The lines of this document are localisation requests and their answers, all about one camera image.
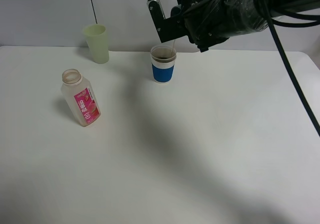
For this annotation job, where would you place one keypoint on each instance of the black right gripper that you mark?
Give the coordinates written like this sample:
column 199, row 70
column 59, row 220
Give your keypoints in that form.
column 206, row 23

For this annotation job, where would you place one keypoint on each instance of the clear bottle with pink label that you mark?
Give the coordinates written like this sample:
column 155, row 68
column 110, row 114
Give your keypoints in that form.
column 80, row 97

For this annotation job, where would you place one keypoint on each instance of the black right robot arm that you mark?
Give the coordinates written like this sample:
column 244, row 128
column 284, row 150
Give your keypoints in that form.
column 285, row 13

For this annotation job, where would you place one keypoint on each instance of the blue sleeved paper cup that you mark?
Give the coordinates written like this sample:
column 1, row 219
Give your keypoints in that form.
column 163, row 59

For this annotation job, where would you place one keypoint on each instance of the light green plastic cup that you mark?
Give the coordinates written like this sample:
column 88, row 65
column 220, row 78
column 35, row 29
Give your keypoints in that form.
column 97, row 40

